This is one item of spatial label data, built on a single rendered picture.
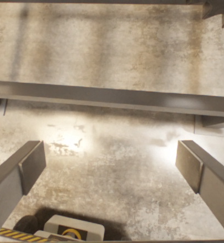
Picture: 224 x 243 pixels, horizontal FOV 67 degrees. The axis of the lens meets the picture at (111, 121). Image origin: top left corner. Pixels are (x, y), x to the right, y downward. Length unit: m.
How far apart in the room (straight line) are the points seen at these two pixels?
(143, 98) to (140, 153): 0.39
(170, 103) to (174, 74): 0.43
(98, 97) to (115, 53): 0.48
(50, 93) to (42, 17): 0.72
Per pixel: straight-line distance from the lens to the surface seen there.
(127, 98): 0.59
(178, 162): 0.17
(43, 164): 0.17
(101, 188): 0.94
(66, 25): 1.20
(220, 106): 0.65
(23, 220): 0.99
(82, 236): 0.89
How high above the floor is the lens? 0.90
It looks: 81 degrees down
